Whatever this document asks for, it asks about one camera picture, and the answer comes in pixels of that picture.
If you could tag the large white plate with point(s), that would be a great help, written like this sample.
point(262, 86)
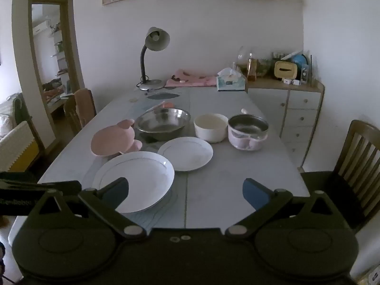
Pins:
point(136, 175)

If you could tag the blue globe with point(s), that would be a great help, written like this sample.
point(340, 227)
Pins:
point(300, 61)

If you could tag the grey gooseneck desk lamp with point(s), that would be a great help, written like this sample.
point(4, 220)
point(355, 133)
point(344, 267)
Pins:
point(144, 56)

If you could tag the white drawer cabinet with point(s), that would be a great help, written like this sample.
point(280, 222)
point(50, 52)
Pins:
point(299, 104)

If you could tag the pink pen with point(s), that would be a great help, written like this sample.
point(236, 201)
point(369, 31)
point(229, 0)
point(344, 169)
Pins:
point(158, 104)

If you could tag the pink spotted cloth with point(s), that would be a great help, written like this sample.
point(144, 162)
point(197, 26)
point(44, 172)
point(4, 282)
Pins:
point(193, 80)

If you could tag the wooden chair with dark seat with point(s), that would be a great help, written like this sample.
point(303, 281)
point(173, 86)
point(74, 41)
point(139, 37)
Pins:
point(326, 184)

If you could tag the pink pot with steel lining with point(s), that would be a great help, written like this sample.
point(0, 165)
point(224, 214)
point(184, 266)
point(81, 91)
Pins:
point(246, 143)

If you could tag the clear acrylic box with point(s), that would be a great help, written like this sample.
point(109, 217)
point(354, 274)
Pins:
point(305, 74)

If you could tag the tissue box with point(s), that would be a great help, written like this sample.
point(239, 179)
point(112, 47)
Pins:
point(230, 83)

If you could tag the yellow tissue holder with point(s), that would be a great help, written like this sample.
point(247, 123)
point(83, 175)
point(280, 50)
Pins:
point(285, 71)

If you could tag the white shelving unit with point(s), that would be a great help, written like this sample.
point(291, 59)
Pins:
point(59, 53)

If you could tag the small white plate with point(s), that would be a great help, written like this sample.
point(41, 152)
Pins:
point(185, 154)

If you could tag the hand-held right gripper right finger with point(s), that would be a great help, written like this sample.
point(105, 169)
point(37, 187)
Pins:
point(255, 194)

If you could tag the pink cloth on chair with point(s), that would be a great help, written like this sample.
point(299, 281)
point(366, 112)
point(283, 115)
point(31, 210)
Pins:
point(86, 104)

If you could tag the white ceramic bowl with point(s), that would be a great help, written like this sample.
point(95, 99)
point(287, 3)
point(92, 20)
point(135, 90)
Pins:
point(210, 132)

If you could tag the glass jar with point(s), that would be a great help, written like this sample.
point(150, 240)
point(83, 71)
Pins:
point(244, 58)

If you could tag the amber glass bottle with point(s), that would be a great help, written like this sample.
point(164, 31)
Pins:
point(251, 71)

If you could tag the patterned table runner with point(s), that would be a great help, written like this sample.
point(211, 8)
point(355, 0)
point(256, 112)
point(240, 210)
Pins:
point(178, 199)

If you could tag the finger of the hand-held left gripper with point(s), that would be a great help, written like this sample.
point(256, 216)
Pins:
point(59, 187)
point(17, 177)

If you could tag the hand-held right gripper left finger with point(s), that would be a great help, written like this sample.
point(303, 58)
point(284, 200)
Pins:
point(117, 193)

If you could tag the wooden door frame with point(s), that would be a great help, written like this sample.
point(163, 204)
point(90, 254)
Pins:
point(72, 65)

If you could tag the stainless steel bowl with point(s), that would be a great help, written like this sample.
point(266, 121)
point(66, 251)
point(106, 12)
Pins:
point(161, 121)

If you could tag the sofa with cream cover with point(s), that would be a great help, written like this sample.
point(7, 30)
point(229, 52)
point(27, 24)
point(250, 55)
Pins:
point(14, 142)

